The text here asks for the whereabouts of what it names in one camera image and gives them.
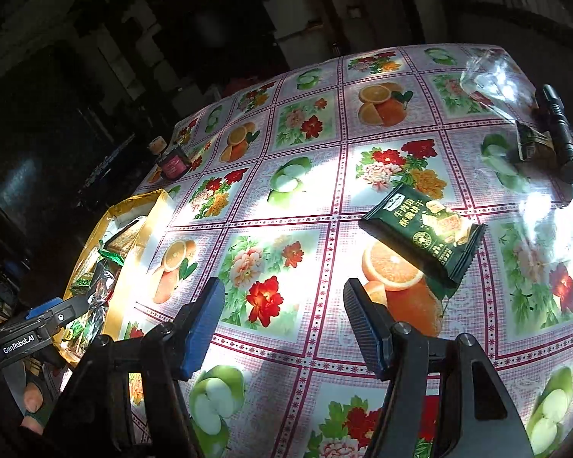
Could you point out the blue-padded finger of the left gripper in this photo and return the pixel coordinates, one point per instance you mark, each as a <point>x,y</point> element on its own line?
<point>44,309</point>

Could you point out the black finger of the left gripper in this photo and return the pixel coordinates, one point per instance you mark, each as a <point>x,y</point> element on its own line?
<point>71,309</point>

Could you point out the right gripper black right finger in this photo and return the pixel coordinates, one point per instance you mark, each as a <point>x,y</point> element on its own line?
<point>372,326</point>

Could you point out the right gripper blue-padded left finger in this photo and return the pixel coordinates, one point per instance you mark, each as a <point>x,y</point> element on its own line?
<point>193,329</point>

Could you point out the silver foil snack bag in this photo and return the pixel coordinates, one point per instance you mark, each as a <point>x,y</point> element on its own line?
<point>80,333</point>

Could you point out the dark green biscuit packet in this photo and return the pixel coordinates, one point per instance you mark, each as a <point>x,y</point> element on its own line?
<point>430,236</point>

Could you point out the green-edged clear cracker pack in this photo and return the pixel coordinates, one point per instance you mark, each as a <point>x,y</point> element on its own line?
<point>118,246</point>

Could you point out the person's left hand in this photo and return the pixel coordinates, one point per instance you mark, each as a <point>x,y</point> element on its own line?
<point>35,410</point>

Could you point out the yellow cardboard box tray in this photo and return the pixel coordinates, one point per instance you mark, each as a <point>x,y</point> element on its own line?
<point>134,277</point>

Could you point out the floral fruit-print tablecloth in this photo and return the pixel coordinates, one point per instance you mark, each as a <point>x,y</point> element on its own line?
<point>281,174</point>

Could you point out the dark jar with pink label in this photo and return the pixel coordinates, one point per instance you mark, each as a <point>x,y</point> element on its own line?
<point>171,162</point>

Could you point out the black flashlight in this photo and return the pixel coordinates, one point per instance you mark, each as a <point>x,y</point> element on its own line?
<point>553,113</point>

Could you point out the clear plastic bag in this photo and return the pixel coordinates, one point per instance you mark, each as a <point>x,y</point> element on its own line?
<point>492,78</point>

